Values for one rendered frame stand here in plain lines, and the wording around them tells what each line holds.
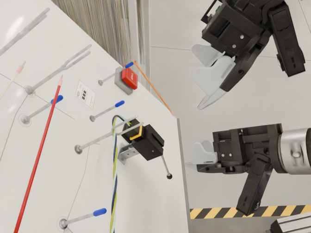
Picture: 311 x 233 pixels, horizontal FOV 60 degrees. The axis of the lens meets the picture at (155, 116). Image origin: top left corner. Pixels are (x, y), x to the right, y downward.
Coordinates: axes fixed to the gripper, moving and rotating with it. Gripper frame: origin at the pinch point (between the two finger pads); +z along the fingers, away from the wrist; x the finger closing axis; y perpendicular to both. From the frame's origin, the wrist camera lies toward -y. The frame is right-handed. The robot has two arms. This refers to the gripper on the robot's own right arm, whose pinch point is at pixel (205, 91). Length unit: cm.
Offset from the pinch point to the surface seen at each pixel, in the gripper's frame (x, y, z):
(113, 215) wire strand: 20.8, 7.2, 11.4
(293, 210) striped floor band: -57, -117, 69
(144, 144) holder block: 2.1, 3.2, 15.8
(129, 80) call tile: -17.5, 10.0, 17.0
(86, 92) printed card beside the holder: -5.9, 17.7, 17.1
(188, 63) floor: -182, -47, 79
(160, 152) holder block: 2.0, -0.6, 15.7
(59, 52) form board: -9.0, 26.0, 13.2
